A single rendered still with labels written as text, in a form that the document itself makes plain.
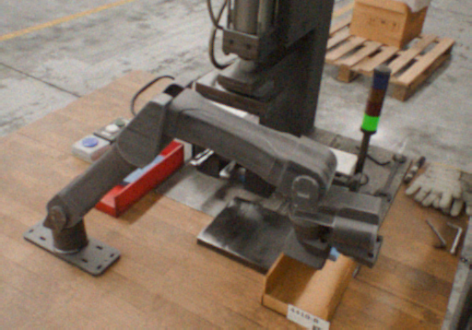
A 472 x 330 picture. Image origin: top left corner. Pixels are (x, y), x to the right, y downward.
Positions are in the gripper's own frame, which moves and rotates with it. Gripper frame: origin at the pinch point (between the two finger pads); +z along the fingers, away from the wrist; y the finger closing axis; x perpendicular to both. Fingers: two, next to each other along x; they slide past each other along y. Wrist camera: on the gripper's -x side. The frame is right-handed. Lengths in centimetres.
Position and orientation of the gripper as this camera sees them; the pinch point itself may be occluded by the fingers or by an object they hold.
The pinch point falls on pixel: (316, 249)
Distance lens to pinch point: 89.0
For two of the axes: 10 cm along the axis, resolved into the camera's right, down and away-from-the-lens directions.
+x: -8.7, -3.3, 3.7
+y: 4.6, -8.2, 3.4
